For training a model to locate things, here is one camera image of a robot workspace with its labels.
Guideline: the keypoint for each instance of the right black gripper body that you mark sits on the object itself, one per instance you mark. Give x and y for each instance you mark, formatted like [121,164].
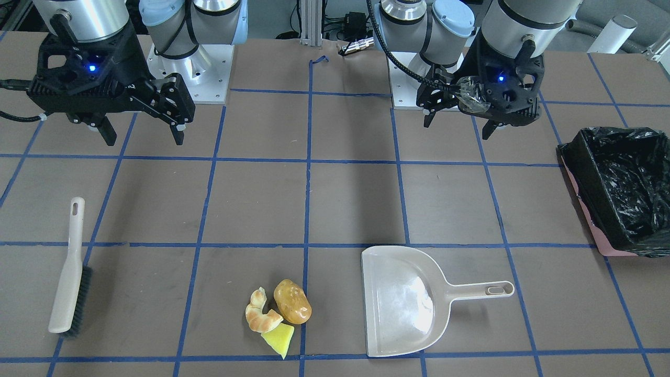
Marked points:
[132,64]

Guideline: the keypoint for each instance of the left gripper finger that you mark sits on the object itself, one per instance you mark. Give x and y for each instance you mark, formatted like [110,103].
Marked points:
[429,115]
[488,129]

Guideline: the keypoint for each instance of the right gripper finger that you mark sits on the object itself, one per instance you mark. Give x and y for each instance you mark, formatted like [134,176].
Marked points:
[107,131]
[177,131]

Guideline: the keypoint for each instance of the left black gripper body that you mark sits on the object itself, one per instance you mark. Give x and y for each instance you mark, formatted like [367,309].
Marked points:
[472,65]

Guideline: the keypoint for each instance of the beige hand brush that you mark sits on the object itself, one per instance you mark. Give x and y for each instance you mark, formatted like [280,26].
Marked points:
[74,281]

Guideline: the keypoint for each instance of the beige plastic dustpan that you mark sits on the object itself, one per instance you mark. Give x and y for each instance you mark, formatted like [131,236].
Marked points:
[408,300]

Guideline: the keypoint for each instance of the yellow toy cheese wedge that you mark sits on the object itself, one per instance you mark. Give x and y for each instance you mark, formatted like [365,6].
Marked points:
[279,339]

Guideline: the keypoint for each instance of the toy croissant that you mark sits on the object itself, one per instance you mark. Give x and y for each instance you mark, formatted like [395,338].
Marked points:
[259,321]

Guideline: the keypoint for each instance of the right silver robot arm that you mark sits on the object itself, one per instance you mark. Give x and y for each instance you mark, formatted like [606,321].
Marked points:
[176,28]

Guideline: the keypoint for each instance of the pink bin with black bag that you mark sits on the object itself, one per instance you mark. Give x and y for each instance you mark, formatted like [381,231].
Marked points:
[620,176]

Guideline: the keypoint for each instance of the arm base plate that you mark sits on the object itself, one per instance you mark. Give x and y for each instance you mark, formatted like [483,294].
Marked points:
[404,88]
[206,72]

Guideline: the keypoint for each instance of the silver cable connector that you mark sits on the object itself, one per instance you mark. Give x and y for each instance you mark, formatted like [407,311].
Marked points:
[356,46]

